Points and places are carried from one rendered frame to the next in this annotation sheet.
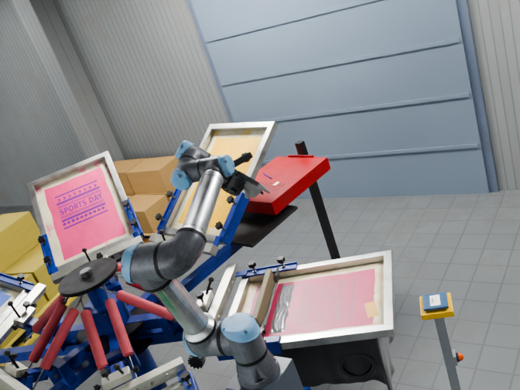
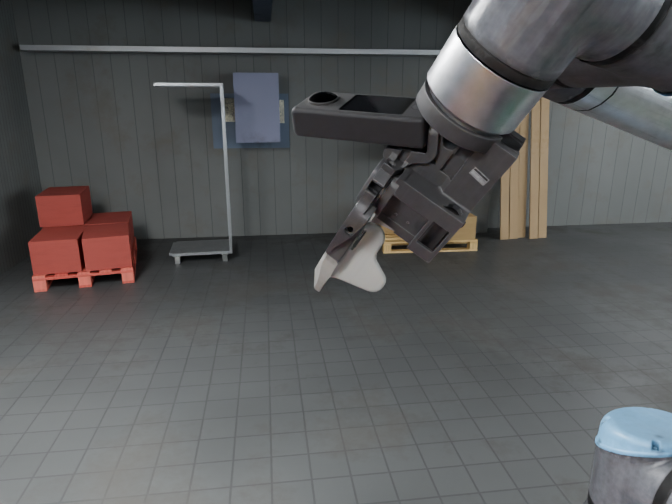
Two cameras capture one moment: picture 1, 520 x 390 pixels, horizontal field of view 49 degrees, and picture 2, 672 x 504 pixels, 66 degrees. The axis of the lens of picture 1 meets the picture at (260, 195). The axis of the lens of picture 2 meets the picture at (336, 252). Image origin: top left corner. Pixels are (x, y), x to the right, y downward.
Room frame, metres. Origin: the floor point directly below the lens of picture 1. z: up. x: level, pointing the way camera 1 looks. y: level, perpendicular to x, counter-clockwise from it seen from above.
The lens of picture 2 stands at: (2.30, 0.32, 1.84)
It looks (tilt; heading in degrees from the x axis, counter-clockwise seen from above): 16 degrees down; 223
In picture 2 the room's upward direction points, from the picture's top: straight up
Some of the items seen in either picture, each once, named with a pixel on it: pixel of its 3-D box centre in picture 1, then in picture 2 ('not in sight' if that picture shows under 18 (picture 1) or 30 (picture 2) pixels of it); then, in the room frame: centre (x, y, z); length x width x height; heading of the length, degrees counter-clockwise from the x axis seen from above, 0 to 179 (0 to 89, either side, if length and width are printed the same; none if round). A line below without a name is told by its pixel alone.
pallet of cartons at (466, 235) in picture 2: not in sight; (423, 227); (-3.36, -3.42, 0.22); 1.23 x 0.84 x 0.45; 141
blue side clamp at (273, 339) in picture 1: (248, 347); not in sight; (2.04, 0.27, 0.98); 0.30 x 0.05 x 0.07; 71
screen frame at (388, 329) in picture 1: (308, 301); not in sight; (2.22, -0.05, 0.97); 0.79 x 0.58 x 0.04; 71
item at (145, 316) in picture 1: (114, 326); not in sight; (2.57, 0.95, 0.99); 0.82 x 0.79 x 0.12; 71
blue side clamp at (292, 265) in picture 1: (270, 273); not in sight; (2.56, 0.09, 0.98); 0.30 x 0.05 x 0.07; 71
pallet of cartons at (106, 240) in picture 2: not in sight; (87, 231); (0.08, -5.57, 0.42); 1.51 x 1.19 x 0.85; 51
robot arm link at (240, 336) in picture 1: (241, 336); (647, 464); (1.59, 0.22, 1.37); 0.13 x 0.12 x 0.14; 64
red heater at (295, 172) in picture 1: (276, 183); not in sight; (3.49, -0.13, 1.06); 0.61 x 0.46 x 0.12; 131
